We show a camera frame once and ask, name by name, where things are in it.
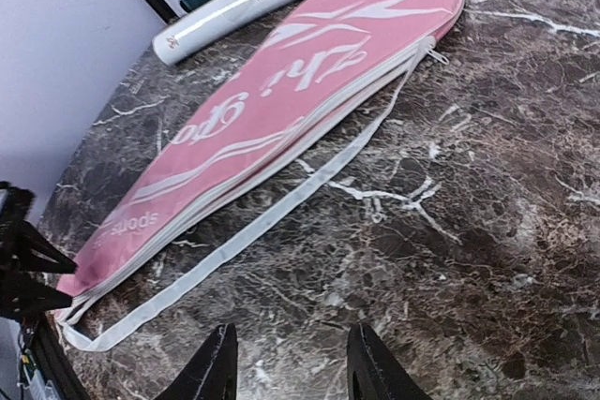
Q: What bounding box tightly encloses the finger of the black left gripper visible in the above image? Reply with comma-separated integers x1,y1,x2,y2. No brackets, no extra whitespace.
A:
1,273,72,319
1,182,77,274

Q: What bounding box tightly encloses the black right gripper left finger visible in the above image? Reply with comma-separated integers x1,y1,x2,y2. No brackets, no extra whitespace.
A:
157,323,238,400

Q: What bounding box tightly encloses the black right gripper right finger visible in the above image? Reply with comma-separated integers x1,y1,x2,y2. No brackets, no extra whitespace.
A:
347,323,420,399

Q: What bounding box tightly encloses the pink racket bag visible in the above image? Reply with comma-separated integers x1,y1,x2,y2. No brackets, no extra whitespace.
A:
55,0,464,352

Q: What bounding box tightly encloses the white shuttlecock tube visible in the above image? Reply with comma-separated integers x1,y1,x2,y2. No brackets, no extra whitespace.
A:
153,0,374,67

